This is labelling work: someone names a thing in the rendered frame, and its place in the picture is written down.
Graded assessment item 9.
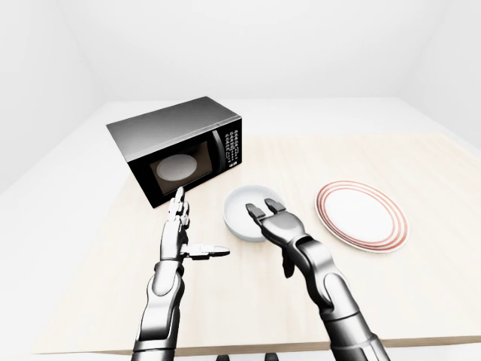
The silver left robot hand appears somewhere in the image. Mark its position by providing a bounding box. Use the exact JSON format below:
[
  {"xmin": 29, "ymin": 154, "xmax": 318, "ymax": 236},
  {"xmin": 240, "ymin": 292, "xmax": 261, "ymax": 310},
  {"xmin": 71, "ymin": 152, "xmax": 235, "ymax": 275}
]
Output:
[{"xmin": 159, "ymin": 187, "xmax": 231, "ymax": 263}]

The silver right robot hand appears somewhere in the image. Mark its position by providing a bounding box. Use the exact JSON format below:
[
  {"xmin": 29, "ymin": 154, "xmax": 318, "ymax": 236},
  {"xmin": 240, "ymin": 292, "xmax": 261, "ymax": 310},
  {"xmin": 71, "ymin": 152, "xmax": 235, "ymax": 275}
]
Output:
[{"xmin": 245, "ymin": 198, "xmax": 306, "ymax": 280}]

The white bowl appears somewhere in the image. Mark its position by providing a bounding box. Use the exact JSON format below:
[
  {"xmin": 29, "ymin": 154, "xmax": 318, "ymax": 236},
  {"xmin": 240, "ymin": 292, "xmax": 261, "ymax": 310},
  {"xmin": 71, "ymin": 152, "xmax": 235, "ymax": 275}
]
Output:
[{"xmin": 222, "ymin": 184, "xmax": 286, "ymax": 243}]

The white microwave turntable plate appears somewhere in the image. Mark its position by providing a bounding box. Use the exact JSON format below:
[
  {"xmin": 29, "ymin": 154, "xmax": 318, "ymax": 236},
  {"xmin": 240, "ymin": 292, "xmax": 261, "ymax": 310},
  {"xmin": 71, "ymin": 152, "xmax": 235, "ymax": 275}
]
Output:
[{"xmin": 156, "ymin": 153, "xmax": 198, "ymax": 182}]

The white plate with red rings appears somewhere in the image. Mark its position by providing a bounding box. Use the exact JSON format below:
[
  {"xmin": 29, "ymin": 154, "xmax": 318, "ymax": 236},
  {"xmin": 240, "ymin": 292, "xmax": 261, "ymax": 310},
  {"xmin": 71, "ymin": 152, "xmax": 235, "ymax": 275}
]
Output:
[{"xmin": 314, "ymin": 180, "xmax": 409, "ymax": 253}]

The black and silver microwave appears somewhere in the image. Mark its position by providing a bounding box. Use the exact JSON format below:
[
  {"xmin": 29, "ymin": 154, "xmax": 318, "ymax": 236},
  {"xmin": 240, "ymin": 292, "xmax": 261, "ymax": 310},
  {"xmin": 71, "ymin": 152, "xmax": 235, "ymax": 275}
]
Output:
[{"xmin": 106, "ymin": 96, "xmax": 244, "ymax": 210}]

